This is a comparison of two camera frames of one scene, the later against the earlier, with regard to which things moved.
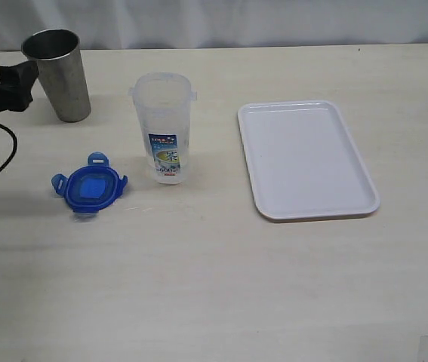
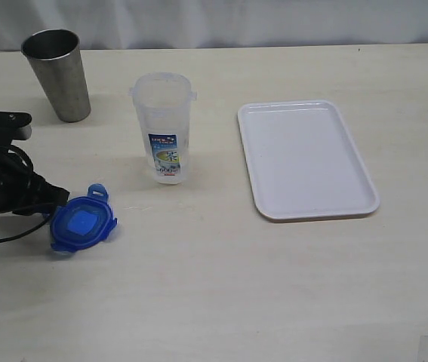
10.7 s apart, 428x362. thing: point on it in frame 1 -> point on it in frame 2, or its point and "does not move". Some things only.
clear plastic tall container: (164, 101) does not move
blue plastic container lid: (91, 188) -> (82, 220)
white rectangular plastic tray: (303, 161) does not move
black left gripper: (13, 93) -> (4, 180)
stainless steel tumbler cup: (61, 72) does not move
